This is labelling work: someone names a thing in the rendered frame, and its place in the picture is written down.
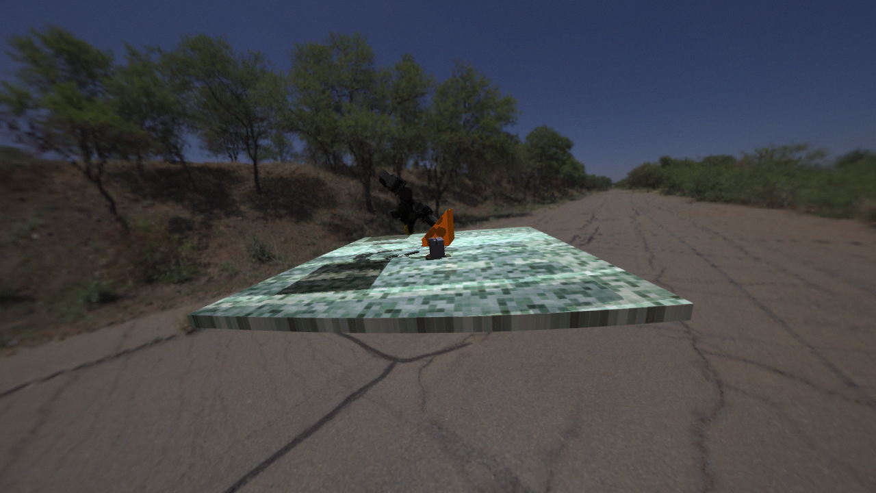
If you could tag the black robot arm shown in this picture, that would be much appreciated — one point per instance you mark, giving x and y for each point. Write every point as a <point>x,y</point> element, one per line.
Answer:
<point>396,185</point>

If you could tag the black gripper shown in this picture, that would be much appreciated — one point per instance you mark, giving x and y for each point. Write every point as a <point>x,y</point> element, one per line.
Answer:
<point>410,217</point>

